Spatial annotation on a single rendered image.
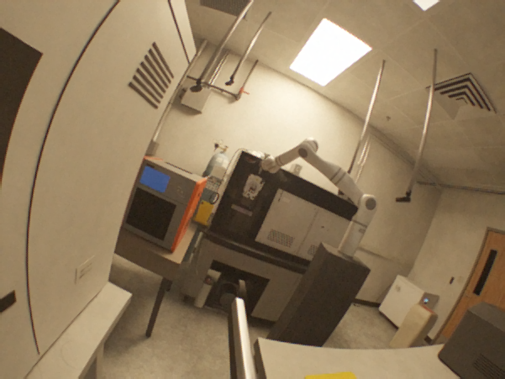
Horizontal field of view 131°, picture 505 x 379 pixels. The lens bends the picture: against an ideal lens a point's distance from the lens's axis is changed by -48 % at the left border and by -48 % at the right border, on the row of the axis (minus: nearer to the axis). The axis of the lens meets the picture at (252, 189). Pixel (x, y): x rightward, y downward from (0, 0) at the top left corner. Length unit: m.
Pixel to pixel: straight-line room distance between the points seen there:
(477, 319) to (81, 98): 1.22
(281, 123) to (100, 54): 2.88
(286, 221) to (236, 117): 1.63
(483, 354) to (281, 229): 1.65
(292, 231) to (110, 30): 1.82
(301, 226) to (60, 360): 1.81
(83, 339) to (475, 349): 1.19
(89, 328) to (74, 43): 0.42
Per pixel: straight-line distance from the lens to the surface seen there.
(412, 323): 3.25
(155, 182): 1.20
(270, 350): 0.58
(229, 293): 2.11
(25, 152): 0.20
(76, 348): 0.43
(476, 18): 1.87
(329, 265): 1.04
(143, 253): 1.22
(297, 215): 1.87
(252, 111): 2.99
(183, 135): 2.96
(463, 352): 1.12
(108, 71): 0.25
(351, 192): 1.16
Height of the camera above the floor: 1.25
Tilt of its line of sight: 2 degrees down
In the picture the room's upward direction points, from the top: 24 degrees clockwise
